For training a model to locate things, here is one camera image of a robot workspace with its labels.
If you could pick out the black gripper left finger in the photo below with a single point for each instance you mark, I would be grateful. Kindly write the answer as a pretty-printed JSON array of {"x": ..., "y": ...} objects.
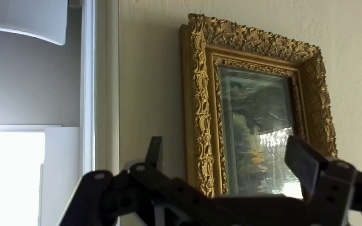
[{"x": 153, "y": 151}]

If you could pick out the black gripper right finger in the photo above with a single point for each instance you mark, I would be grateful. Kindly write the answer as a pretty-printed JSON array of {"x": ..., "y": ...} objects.
[{"x": 304, "y": 165}]

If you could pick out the gold ornate picture frame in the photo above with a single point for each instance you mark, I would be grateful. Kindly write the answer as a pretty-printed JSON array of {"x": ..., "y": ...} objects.
[{"x": 197, "y": 105}]

